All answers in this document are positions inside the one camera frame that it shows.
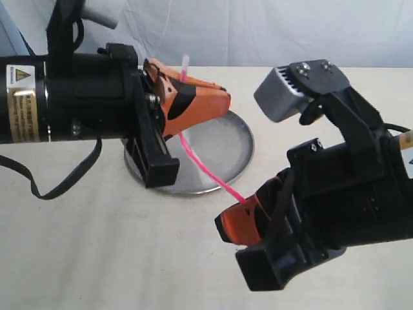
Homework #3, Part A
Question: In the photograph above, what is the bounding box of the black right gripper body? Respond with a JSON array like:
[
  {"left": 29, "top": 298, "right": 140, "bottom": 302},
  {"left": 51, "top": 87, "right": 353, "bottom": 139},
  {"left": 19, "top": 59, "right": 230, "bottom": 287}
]
[{"left": 236, "top": 137, "right": 407, "bottom": 291}]

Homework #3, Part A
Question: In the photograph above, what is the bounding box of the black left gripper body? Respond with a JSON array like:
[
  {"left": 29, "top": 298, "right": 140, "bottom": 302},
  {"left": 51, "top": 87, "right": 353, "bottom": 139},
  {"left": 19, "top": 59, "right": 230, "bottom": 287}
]
[{"left": 72, "top": 43, "right": 179, "bottom": 188}]

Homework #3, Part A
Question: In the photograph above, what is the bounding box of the pink plastic tube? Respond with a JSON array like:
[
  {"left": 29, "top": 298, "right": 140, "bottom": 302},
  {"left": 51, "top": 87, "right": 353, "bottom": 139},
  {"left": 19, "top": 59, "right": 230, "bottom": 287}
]
[{"left": 178, "top": 54, "right": 247, "bottom": 203}]

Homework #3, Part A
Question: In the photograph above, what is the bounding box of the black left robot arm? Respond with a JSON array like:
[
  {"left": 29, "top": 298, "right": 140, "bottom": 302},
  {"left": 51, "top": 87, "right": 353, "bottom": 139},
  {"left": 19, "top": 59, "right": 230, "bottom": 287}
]
[{"left": 1, "top": 43, "right": 231, "bottom": 188}]

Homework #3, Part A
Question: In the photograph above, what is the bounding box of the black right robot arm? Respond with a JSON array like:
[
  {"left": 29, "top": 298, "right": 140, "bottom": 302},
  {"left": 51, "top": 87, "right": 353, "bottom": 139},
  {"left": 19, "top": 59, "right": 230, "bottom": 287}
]
[{"left": 215, "top": 127, "right": 412, "bottom": 291}]

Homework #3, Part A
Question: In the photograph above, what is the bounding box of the round stainless steel plate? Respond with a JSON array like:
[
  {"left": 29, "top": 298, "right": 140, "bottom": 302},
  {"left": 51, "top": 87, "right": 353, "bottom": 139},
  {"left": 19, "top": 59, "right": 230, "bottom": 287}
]
[{"left": 123, "top": 108, "right": 255, "bottom": 196}]

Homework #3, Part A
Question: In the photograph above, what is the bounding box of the white backdrop cloth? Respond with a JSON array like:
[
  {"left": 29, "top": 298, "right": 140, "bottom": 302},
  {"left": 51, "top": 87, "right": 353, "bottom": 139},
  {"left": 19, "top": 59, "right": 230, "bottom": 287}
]
[{"left": 0, "top": 0, "right": 413, "bottom": 68}]

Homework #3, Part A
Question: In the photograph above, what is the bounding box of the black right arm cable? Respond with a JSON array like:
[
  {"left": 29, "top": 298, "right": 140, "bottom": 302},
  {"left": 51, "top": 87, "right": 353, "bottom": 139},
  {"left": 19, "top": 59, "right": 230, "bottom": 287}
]
[{"left": 383, "top": 122, "right": 413, "bottom": 135}]

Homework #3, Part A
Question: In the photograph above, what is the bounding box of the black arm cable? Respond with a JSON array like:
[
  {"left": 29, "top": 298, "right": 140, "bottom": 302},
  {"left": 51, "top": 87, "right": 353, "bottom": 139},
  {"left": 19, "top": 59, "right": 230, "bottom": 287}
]
[
  {"left": 383, "top": 122, "right": 413, "bottom": 135},
  {"left": 0, "top": 137, "right": 103, "bottom": 201}
]

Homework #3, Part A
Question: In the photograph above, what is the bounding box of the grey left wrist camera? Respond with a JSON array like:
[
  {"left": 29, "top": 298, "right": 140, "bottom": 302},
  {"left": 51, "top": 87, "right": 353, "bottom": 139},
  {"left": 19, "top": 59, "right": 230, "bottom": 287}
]
[{"left": 81, "top": 5, "right": 118, "bottom": 30}]

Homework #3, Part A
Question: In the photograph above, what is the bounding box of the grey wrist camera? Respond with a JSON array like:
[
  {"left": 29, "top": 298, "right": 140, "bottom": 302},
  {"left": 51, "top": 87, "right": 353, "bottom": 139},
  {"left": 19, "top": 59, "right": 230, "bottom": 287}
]
[
  {"left": 81, "top": 5, "right": 118, "bottom": 30},
  {"left": 253, "top": 59, "right": 351, "bottom": 123}
]

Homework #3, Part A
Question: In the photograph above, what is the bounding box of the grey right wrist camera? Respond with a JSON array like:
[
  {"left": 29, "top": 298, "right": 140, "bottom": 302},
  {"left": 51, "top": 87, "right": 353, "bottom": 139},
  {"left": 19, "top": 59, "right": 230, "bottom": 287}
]
[{"left": 253, "top": 59, "right": 351, "bottom": 123}]

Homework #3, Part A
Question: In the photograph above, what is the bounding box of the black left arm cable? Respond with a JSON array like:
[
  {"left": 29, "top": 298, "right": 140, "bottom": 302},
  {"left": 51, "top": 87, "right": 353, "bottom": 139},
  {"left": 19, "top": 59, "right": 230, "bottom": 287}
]
[{"left": 0, "top": 137, "right": 103, "bottom": 201}]

